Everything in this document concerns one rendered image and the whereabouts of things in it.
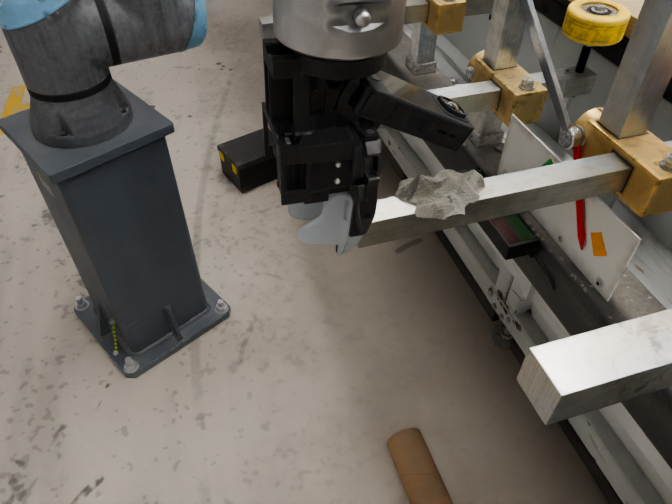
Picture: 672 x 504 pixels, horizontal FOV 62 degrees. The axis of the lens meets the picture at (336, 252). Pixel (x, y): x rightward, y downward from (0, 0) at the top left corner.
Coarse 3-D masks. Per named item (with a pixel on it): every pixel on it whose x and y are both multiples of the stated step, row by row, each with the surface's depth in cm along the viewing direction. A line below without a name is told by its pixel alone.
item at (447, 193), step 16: (448, 176) 52; (464, 176) 54; (480, 176) 54; (400, 192) 53; (416, 192) 52; (432, 192) 52; (448, 192) 52; (464, 192) 52; (416, 208) 51; (432, 208) 50; (448, 208) 51; (464, 208) 52
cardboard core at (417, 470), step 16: (400, 432) 120; (416, 432) 120; (400, 448) 118; (416, 448) 117; (400, 464) 117; (416, 464) 115; (432, 464) 116; (416, 480) 113; (432, 480) 112; (416, 496) 111; (432, 496) 110; (448, 496) 112
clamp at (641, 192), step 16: (592, 112) 63; (592, 128) 61; (592, 144) 61; (608, 144) 59; (624, 144) 58; (640, 144) 58; (656, 144) 58; (624, 160) 57; (640, 160) 56; (656, 160) 56; (640, 176) 56; (656, 176) 54; (624, 192) 58; (640, 192) 56; (656, 192) 55; (640, 208) 57; (656, 208) 57
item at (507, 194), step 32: (576, 160) 58; (608, 160) 58; (480, 192) 54; (512, 192) 54; (544, 192) 55; (576, 192) 57; (608, 192) 58; (384, 224) 51; (416, 224) 53; (448, 224) 54
